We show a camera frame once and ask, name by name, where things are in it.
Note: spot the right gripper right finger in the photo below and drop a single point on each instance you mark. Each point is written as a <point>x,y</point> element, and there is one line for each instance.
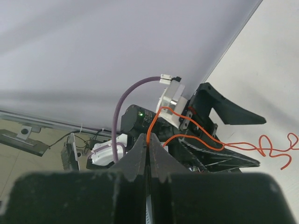
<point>180,196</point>

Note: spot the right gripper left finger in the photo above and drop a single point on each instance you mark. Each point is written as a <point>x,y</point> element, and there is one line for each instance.
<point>112,196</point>

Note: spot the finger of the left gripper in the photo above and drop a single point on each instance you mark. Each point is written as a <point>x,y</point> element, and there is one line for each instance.
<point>230,113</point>
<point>211,161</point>

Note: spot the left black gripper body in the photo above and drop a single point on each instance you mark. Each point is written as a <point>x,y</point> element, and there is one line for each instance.
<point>191,129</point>

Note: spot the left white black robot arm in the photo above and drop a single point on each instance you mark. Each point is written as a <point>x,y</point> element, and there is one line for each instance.
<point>135,121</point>

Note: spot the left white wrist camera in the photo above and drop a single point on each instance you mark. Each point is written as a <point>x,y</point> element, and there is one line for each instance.
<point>172,97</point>

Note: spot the left aluminium frame post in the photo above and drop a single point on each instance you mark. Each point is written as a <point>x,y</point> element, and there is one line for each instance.
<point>47,123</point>

